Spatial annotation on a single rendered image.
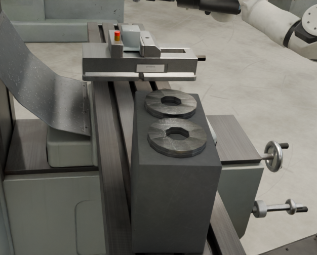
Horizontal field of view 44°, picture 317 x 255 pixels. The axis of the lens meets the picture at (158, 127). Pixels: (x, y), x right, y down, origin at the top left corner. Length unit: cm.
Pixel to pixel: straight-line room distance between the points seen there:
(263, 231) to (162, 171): 161
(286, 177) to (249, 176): 125
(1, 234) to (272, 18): 94
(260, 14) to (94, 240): 87
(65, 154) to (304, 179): 176
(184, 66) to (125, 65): 18
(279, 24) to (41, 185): 76
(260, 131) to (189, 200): 233
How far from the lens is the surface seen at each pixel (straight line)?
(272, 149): 148
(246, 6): 97
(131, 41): 118
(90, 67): 117
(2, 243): 130
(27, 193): 120
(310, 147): 289
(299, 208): 149
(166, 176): 56
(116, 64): 117
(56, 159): 113
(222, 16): 105
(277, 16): 95
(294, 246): 128
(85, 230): 132
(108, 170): 82
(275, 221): 221
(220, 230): 73
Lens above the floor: 148
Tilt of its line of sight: 33 degrees down
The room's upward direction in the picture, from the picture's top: 6 degrees clockwise
